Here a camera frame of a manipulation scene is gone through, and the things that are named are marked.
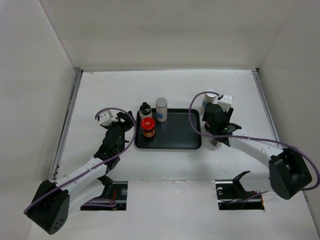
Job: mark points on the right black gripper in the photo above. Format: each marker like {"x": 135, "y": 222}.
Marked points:
{"x": 228, "y": 115}

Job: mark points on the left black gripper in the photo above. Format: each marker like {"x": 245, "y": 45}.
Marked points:
{"x": 127, "y": 124}

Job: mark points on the silver-lid bead jar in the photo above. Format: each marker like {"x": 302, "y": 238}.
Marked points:
{"x": 161, "y": 106}
{"x": 209, "y": 97}

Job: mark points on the red-lid chili sauce jar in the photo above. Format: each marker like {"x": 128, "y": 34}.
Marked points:
{"x": 207, "y": 126}
{"x": 148, "y": 125}

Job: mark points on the black-cap clear bottle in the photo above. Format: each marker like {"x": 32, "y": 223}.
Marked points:
{"x": 145, "y": 111}

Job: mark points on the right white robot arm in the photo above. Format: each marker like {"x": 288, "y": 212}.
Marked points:
{"x": 288, "y": 172}

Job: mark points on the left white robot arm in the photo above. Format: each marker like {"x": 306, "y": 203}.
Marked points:
{"x": 55, "y": 200}

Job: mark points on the red-white label lid jar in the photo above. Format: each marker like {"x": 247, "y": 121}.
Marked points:
{"x": 214, "y": 142}

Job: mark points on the black rectangular tray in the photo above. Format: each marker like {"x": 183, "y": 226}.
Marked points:
{"x": 176, "y": 133}

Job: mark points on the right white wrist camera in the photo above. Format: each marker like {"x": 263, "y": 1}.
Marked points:
{"x": 225, "y": 102}

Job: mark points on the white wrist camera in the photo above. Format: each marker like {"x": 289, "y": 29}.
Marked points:
{"x": 225, "y": 102}
{"x": 105, "y": 118}

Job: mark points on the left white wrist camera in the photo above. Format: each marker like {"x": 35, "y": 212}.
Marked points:
{"x": 105, "y": 118}

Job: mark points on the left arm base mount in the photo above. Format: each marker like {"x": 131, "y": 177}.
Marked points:
{"x": 113, "y": 197}

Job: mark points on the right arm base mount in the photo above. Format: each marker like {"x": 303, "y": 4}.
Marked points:
{"x": 232, "y": 196}

